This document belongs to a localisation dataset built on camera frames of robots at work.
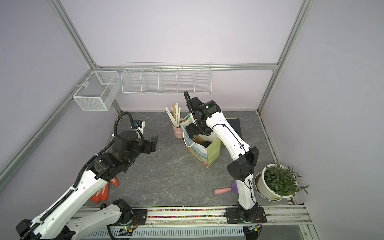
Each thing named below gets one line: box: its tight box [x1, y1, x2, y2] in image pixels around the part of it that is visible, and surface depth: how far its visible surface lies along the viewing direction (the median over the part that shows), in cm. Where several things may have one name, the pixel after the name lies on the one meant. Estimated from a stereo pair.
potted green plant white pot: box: [254, 163, 309, 202], surface depth 71 cm
